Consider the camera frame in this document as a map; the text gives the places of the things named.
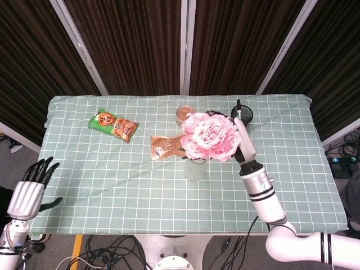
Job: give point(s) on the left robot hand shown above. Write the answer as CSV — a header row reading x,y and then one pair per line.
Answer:
x,y
26,197

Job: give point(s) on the orange flat food packet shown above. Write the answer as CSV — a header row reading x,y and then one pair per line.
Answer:
x,y
163,146

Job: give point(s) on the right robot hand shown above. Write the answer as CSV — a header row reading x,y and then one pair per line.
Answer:
x,y
246,143

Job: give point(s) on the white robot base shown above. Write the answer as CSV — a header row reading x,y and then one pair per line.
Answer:
x,y
171,253

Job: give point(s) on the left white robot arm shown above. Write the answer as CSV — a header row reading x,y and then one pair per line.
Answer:
x,y
11,242

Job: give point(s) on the black power strip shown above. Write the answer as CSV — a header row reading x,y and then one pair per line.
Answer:
x,y
343,166

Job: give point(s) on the green snack bag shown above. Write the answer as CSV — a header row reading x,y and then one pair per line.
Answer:
x,y
115,125

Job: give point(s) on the green white checked tablecloth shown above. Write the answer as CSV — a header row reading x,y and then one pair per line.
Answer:
x,y
112,185

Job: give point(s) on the pink artificial flower bouquet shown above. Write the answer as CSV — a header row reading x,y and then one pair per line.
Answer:
x,y
209,137

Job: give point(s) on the white partition base rail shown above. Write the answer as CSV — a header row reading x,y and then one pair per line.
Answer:
x,y
19,137
341,132

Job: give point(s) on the person's dark trouser leg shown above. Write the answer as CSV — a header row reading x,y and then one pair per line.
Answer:
x,y
351,197

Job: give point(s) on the black mesh pen holder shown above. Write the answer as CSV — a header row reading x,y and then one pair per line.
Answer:
x,y
247,112

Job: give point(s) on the white partition frame post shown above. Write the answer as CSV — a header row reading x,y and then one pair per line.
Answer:
x,y
81,50
188,47
287,47

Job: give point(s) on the tall textured glass vase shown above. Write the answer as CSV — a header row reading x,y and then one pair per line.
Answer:
x,y
194,171

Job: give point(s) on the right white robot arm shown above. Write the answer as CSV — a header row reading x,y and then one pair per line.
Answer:
x,y
263,191

